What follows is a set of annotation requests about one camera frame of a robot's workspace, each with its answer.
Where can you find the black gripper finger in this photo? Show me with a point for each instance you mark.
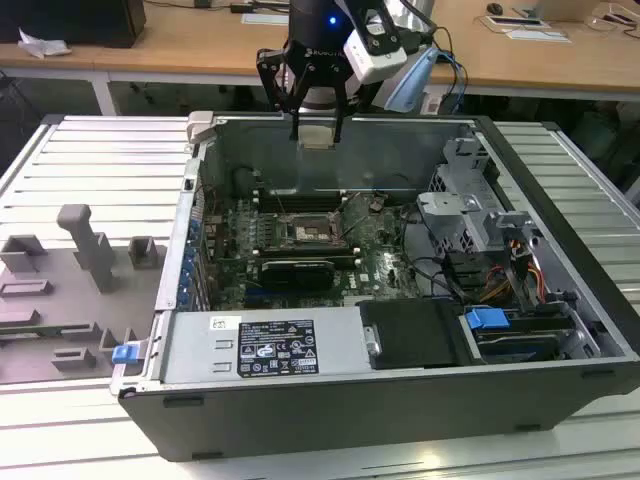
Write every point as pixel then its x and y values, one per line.
pixel 340 100
pixel 272 75

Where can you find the silver CPU plate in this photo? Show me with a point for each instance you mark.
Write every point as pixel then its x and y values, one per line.
pixel 316 136

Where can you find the black RAM slot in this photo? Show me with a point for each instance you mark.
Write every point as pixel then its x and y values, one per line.
pixel 300 197
pixel 310 253
pixel 310 247
pixel 300 206

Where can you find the blue expansion slot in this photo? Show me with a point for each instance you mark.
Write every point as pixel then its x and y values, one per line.
pixel 254 295

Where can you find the white flat keyboard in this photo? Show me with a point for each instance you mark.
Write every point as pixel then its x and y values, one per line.
pixel 265 19

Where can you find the pale blue teach pendant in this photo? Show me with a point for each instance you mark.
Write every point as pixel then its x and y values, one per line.
pixel 415 80

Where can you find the wooden desk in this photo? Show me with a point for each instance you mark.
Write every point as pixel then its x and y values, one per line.
pixel 200 45

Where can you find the coin cell battery holder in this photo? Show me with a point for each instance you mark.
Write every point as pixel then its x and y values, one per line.
pixel 377 202

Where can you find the silver metal drive cage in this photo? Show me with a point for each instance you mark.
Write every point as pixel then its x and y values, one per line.
pixel 450 205

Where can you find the green motherboard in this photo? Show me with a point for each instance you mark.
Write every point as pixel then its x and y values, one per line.
pixel 385 270

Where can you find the black computer mouse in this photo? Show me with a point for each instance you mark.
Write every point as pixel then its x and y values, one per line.
pixel 495 8

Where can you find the black graphics card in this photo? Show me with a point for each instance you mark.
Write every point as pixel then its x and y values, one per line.
pixel 295 275

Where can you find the black computer tower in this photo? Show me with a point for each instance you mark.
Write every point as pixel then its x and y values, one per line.
pixel 75 20

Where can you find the crumpled white paper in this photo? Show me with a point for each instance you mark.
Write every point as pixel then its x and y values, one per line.
pixel 42 46

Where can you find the black plastic shroud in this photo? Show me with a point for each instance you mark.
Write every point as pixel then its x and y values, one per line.
pixel 415 335

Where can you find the hard disk in blue carrier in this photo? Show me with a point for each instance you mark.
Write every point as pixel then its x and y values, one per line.
pixel 485 318

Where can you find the silver power supply box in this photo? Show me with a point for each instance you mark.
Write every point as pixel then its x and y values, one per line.
pixel 190 350

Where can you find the clear acrylic stand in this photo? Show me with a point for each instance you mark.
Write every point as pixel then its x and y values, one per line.
pixel 617 17

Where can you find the grey parts rack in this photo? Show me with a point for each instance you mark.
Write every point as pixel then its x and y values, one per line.
pixel 60 300

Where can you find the blue plastic latch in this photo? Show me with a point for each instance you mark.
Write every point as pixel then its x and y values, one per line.
pixel 125 354

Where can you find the black open PC case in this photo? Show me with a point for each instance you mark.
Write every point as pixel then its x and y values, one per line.
pixel 350 420

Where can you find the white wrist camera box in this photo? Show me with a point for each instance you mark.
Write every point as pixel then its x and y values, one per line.
pixel 375 60

